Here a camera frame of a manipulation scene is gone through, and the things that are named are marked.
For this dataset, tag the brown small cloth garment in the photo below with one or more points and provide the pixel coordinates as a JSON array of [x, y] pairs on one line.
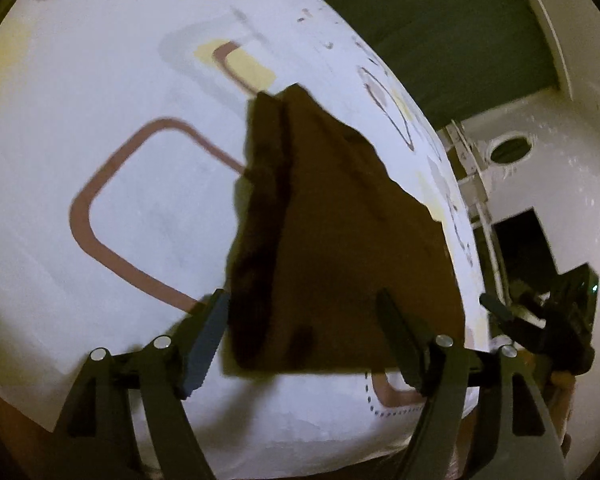
[[340, 235]]

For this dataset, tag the person's right forearm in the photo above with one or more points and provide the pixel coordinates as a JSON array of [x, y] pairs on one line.
[[564, 400]]

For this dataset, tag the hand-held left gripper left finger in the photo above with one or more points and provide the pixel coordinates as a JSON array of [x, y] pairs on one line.
[[207, 345]]

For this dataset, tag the white patterned bed sheet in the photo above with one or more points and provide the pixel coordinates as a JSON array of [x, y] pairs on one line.
[[105, 85]]

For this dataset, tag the white door frame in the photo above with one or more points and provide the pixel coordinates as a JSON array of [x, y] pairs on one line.
[[545, 20]]

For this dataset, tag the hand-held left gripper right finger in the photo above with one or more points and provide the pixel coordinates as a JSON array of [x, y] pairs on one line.
[[400, 340]]

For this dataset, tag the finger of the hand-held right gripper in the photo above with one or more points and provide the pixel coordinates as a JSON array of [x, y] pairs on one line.
[[497, 307]]

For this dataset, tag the white furniture frame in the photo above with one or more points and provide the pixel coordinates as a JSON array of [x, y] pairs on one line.
[[477, 195]]

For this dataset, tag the oval dark white-rimmed fixture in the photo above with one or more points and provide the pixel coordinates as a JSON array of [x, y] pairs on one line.
[[510, 147]]

